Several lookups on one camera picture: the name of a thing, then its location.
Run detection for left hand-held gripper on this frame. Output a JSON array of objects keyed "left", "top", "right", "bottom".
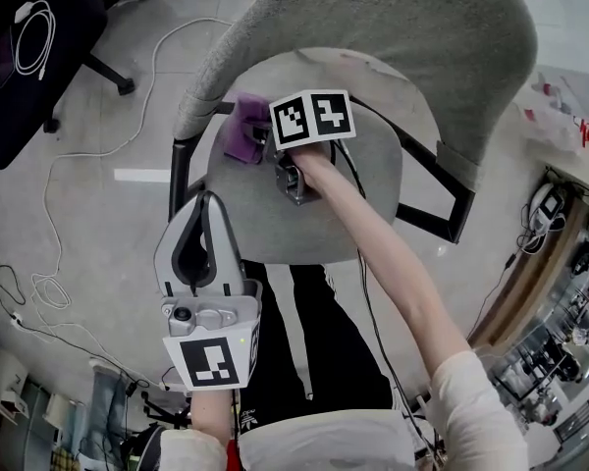
[{"left": 154, "top": 189, "right": 264, "bottom": 392}]

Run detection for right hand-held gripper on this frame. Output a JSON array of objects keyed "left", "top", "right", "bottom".
[{"left": 240, "top": 88, "right": 357, "bottom": 208}]

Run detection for purple cleaning cloth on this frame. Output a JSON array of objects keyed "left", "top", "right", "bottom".
[{"left": 223, "top": 91, "right": 272, "bottom": 165}]

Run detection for grey-green chair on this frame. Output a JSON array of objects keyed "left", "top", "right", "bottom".
[{"left": 169, "top": 0, "right": 539, "bottom": 267}]

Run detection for person's right forearm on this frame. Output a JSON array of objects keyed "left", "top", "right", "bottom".
[{"left": 294, "top": 144, "right": 473, "bottom": 378}]

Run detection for person's left forearm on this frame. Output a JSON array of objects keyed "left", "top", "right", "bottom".
[{"left": 189, "top": 388, "right": 241, "bottom": 448}]

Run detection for black office chair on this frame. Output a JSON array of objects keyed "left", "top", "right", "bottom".
[{"left": 0, "top": 0, "right": 154, "bottom": 171}]

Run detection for person's black trousers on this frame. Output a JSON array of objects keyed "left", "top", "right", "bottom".
[{"left": 238, "top": 261, "right": 404, "bottom": 436}]

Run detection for person's white shirt torso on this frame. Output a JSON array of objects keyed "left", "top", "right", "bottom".
[{"left": 159, "top": 349, "right": 531, "bottom": 471}]

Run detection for white shelf unit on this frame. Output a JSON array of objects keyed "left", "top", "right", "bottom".
[{"left": 0, "top": 306, "right": 31, "bottom": 427}]

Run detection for dark phone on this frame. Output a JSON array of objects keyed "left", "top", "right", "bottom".
[{"left": 0, "top": 31, "right": 17, "bottom": 88}]

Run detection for white device with screen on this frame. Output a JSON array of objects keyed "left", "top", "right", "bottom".
[{"left": 526, "top": 182, "right": 568, "bottom": 245}]

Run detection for brown wooden plank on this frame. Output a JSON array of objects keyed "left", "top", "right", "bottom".
[{"left": 465, "top": 196, "right": 589, "bottom": 350}]

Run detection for black floor cable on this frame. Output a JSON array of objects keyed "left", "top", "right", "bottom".
[{"left": 0, "top": 262, "right": 151, "bottom": 393}]

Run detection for long white floor cable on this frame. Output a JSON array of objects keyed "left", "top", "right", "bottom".
[{"left": 28, "top": 16, "right": 235, "bottom": 314}]

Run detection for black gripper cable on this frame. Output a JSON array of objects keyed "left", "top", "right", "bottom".
[{"left": 331, "top": 139, "right": 449, "bottom": 463}]

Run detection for white coiled charger cable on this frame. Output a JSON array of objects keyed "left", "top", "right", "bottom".
[{"left": 13, "top": 0, "right": 58, "bottom": 81}]

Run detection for thin black cable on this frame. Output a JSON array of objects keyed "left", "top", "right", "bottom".
[{"left": 465, "top": 203, "right": 536, "bottom": 342}]

